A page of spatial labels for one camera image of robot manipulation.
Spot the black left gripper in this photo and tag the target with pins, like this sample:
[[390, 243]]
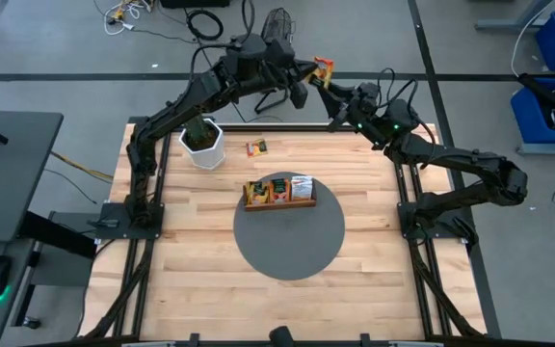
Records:
[[282, 65]]

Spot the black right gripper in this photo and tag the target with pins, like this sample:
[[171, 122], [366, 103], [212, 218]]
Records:
[[368, 110]]

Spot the yellow tea packet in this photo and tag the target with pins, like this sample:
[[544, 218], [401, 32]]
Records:
[[256, 148], [257, 192], [325, 67]]

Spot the white orange Tazo tea packet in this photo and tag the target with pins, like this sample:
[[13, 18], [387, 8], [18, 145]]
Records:
[[302, 188]]

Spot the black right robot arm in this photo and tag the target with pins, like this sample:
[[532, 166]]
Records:
[[451, 156]]

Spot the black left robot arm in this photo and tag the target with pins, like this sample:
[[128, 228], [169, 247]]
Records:
[[171, 113]]

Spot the wooden tea organizer box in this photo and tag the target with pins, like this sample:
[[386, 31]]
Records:
[[277, 206]]

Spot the black floor fan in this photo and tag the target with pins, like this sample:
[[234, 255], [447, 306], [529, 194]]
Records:
[[277, 21]]

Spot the black equipment case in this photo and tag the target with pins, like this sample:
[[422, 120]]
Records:
[[195, 3]]

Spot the grey round placemat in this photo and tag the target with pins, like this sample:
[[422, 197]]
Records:
[[289, 241]]

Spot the grey desk foot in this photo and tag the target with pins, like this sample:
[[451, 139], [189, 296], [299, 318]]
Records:
[[504, 24]]

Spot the large blue storage bin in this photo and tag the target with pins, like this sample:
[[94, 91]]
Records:
[[533, 120]]

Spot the black stand on bin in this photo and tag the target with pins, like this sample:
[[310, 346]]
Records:
[[542, 94]]

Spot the black rounded object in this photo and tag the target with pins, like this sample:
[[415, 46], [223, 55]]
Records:
[[281, 336]]

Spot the black desk with monitor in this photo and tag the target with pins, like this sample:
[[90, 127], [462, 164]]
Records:
[[12, 183]]

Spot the black caster wheel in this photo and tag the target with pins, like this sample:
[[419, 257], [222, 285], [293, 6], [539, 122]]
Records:
[[32, 323]]

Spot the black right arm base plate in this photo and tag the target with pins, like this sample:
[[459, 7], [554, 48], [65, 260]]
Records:
[[405, 231]]

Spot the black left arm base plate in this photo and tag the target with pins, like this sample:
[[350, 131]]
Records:
[[113, 233]]

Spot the silver frame bracket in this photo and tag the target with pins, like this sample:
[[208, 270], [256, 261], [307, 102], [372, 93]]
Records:
[[414, 344], [147, 344]]

